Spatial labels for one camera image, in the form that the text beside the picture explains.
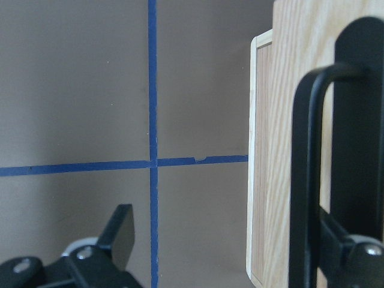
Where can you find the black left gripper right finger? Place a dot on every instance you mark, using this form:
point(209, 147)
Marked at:
point(348, 260)

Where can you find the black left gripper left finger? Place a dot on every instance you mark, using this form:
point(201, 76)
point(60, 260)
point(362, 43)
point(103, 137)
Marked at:
point(89, 262)

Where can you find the black drawer handle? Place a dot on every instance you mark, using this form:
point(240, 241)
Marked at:
point(356, 191)

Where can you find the wooden drawer front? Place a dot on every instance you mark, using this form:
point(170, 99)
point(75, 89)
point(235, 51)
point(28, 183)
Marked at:
point(324, 205)

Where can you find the wooden drawer cabinet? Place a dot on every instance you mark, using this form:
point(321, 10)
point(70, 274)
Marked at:
point(260, 62)

